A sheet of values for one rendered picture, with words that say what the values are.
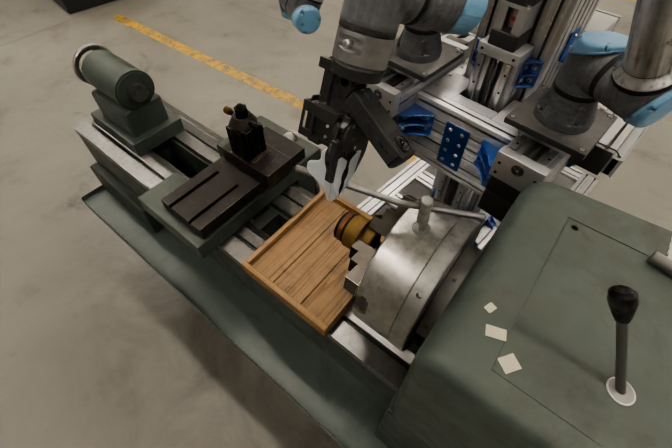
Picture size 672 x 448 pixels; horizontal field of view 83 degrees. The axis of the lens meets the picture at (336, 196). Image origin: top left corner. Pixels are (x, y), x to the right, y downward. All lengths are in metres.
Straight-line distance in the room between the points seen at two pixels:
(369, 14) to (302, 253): 0.76
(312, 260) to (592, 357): 0.69
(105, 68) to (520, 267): 1.35
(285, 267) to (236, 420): 0.95
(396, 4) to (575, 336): 0.53
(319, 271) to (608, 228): 0.67
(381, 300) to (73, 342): 1.79
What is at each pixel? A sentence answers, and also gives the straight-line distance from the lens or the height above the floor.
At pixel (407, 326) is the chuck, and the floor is 1.14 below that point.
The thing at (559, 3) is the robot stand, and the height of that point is 1.38.
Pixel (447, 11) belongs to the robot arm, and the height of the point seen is 1.61.
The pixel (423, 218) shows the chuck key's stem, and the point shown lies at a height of 1.28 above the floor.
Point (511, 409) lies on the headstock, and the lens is 0.62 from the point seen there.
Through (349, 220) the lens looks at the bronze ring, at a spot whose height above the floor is 1.11.
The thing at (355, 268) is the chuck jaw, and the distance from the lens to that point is 0.81.
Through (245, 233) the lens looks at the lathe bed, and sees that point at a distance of 1.20.
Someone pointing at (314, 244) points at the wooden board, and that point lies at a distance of 1.12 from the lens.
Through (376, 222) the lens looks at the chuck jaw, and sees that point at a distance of 0.86.
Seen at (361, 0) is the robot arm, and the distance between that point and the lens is 0.49.
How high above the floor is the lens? 1.82
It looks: 49 degrees down
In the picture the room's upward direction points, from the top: straight up
